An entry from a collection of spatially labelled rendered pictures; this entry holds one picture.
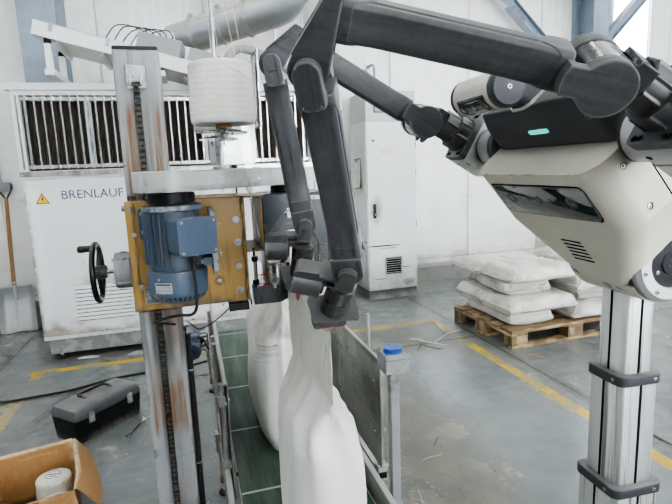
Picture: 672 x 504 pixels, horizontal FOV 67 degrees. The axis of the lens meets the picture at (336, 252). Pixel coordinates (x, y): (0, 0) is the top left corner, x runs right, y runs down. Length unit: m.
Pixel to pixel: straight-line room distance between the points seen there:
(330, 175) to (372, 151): 4.44
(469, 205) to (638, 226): 5.50
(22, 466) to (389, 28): 2.44
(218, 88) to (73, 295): 3.28
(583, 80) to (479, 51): 0.13
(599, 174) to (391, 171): 4.45
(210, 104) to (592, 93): 0.87
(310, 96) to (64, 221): 3.72
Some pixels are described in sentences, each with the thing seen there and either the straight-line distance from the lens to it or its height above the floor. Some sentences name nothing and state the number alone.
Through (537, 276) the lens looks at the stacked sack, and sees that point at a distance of 4.09.
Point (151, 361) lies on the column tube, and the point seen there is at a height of 0.85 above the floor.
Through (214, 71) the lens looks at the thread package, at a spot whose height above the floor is 1.65.
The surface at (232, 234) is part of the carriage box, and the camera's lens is 1.51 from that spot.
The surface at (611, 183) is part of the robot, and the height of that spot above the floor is 1.37.
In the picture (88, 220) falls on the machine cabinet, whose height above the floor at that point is 1.09.
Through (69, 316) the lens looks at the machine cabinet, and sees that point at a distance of 4.46.
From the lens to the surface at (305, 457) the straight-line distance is 1.25.
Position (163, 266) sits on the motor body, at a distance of 1.32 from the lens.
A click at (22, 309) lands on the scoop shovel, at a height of 0.21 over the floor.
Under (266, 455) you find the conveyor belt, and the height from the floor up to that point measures 0.38.
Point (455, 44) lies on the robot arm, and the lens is 0.72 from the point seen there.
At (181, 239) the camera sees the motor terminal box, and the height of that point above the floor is 1.26.
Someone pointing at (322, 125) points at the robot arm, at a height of 1.47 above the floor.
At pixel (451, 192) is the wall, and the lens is 6.31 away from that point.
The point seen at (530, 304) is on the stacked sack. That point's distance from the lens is 4.09.
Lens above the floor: 1.41
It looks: 9 degrees down
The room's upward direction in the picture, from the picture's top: 2 degrees counter-clockwise
